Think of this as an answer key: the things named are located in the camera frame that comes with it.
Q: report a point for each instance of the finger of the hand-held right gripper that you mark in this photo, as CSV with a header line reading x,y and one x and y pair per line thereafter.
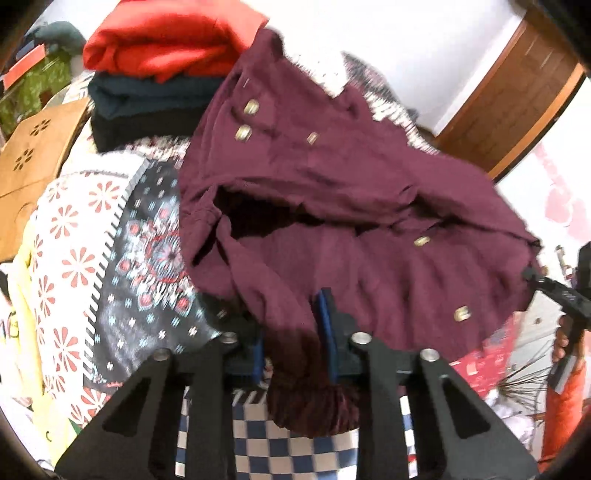
x,y
547,286

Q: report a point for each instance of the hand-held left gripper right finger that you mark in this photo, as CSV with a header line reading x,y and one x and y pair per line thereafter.
x,y
327,332

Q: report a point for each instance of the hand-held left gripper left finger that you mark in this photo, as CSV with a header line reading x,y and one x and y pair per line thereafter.
x,y
257,360

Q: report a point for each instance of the maroon button shirt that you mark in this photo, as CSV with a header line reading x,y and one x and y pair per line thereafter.
x,y
346,207

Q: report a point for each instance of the person's right forearm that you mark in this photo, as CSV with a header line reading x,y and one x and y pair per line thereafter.
x,y
565,415

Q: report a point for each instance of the person's right hand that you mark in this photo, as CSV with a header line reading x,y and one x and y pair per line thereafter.
x,y
561,341

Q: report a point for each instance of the red printed bag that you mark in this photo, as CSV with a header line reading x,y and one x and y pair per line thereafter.
x,y
485,360

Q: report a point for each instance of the dark spiky twigs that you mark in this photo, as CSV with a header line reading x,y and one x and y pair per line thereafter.
x,y
526,383

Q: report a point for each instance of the patchwork bedspread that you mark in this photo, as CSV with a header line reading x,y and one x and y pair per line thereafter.
x,y
138,258

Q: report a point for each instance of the pale yellow printed cloth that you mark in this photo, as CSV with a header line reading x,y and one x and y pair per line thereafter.
x,y
27,369

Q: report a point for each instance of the black folded garment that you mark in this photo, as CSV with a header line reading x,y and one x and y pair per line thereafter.
x,y
143,131

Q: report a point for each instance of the navy folded garment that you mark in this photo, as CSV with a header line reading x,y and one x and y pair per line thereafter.
x,y
147,94

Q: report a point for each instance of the wooden lap table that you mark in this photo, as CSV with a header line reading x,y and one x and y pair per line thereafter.
x,y
32,161

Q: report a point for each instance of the red folded garment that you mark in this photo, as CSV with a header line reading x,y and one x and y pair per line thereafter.
x,y
171,37

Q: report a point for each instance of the green patterned bag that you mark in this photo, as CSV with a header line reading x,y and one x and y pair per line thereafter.
x,y
27,92

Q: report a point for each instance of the orange box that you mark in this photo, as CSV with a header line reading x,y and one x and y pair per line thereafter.
x,y
23,67

